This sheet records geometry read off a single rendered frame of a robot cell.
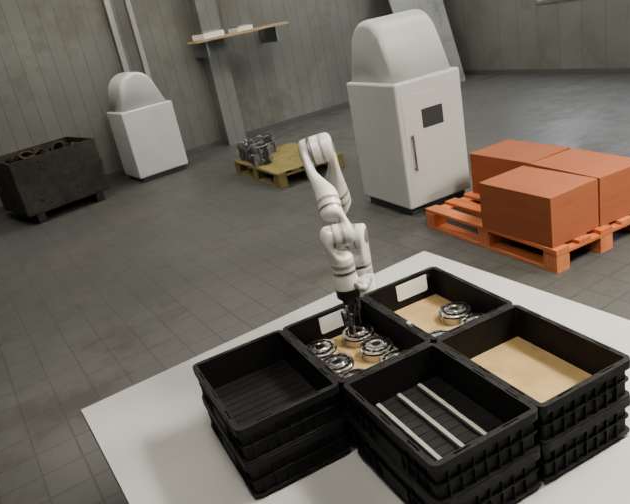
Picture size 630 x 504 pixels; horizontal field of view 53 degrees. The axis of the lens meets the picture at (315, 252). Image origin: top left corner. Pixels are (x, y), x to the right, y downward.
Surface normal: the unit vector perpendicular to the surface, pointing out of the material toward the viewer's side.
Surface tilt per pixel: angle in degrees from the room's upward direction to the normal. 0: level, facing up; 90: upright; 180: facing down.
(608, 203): 90
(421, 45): 72
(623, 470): 0
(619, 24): 90
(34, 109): 90
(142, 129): 90
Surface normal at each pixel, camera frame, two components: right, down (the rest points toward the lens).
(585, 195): 0.48, 0.25
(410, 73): 0.39, -0.04
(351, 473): -0.18, -0.91
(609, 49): -0.83, 0.35
